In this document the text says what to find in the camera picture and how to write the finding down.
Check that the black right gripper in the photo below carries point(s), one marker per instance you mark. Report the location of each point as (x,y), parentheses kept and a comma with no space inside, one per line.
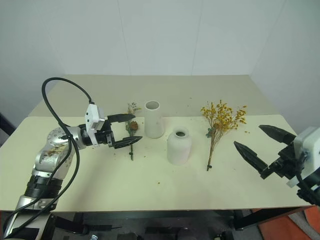
(287,160)

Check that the white bottle-shaped vase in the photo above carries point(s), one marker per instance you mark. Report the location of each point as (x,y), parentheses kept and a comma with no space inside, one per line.
(178,150)

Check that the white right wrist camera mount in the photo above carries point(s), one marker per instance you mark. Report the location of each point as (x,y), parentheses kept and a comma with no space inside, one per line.
(307,142)

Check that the small dried flower sprig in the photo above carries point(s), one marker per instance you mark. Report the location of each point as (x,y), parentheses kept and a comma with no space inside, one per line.
(134,125)

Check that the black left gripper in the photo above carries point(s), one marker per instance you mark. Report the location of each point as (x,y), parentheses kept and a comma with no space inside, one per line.
(105,137)

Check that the dark furniture piece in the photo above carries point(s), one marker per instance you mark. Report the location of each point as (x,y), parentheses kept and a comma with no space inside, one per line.
(5,125)

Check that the tall white cylinder vase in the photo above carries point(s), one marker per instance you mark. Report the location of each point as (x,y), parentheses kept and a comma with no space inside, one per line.
(154,122)

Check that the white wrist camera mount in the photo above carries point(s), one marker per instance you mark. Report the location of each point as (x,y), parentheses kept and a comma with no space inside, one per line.
(92,117)
(307,142)

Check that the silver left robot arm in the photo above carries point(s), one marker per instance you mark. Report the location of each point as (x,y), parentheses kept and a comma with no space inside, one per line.
(50,156)

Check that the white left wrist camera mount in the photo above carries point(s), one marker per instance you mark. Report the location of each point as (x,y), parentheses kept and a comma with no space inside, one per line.
(92,117)

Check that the cream table mat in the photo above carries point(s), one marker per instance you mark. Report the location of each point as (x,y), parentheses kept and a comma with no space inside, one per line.
(150,190)

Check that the yellow dried flower bunch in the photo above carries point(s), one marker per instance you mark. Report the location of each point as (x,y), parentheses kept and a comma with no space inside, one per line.
(220,117)

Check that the orange floor mat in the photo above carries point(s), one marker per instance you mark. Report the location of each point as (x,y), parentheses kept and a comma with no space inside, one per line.
(275,227)

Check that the black table frame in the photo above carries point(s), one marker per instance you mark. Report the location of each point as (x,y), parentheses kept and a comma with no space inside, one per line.
(262,215)

